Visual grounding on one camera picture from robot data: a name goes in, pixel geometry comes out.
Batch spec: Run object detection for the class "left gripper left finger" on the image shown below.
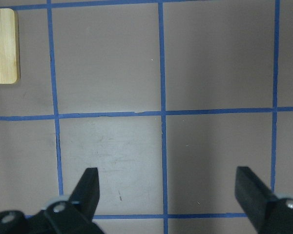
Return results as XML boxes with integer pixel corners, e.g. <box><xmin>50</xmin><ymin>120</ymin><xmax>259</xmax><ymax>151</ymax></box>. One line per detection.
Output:
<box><xmin>0</xmin><ymin>168</ymin><xmax>103</xmax><ymax>234</ymax></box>

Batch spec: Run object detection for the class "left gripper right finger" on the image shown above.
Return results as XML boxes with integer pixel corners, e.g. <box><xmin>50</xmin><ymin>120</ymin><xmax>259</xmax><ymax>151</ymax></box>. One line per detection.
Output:
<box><xmin>235</xmin><ymin>166</ymin><xmax>293</xmax><ymax>234</ymax></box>

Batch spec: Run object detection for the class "wooden mug tree stand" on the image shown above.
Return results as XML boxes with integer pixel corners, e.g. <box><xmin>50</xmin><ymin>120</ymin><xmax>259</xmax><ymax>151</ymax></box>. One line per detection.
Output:
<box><xmin>0</xmin><ymin>8</ymin><xmax>20</xmax><ymax>85</ymax></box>

